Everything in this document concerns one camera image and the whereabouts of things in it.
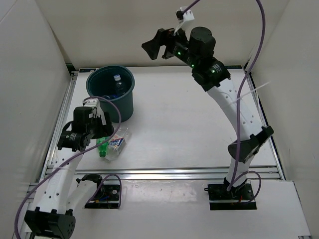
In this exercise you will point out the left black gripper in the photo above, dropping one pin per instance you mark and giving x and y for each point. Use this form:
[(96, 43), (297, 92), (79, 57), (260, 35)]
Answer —
[(106, 130)]

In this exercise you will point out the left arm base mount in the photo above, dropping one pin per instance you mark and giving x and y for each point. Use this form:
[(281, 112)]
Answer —
[(107, 196)]

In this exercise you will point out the aluminium table frame rail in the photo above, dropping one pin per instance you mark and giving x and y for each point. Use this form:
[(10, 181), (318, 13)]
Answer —
[(177, 146)]

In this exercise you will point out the clear bottle red-blue label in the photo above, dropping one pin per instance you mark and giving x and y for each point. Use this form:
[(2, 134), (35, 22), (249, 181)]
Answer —
[(118, 143)]

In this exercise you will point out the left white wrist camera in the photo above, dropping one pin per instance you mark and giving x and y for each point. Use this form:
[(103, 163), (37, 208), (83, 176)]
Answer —
[(97, 111)]

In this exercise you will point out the green plastic bottle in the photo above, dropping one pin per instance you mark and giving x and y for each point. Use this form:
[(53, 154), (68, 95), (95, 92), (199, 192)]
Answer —
[(103, 148)]

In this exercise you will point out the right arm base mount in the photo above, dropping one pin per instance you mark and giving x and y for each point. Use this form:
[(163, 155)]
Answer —
[(222, 200)]

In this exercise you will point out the clear bottle blue label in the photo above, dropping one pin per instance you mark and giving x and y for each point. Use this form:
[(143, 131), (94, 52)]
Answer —
[(120, 86)]

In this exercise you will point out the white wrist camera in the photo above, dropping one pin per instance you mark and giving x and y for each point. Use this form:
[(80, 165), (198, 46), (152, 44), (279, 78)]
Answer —
[(97, 111), (185, 18)]

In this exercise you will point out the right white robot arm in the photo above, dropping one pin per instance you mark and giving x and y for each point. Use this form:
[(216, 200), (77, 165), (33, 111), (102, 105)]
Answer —
[(197, 52)]

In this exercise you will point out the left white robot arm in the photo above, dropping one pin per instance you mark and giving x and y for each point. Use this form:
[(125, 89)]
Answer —
[(53, 216)]

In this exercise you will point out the dark green plastic bin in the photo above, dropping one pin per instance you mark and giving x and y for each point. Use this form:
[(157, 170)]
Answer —
[(114, 83)]

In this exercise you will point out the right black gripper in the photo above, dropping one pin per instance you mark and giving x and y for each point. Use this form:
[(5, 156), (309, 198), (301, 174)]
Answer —
[(163, 38)]

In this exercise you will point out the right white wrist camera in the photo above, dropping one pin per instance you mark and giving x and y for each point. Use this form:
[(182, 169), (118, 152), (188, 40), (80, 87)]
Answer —
[(185, 18)]

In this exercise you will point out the white zip tie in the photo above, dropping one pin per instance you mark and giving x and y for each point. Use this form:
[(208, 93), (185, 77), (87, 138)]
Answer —
[(250, 92)]

